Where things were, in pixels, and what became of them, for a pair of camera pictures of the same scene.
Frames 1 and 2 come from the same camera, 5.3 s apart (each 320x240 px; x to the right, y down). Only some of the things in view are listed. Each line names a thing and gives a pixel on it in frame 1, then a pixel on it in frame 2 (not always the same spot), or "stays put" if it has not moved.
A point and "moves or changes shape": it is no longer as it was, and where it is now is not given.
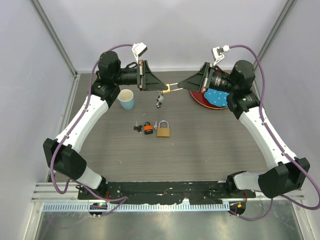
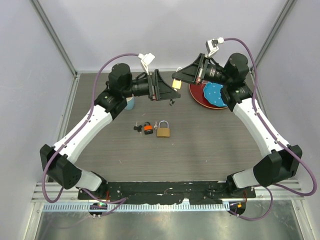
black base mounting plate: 194,192 stays put
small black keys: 138,128 stays put
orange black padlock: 148,128 stays put
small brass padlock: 169,90 moves or changes shape
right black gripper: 196,82 -> 195,73
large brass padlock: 163,132 stays put
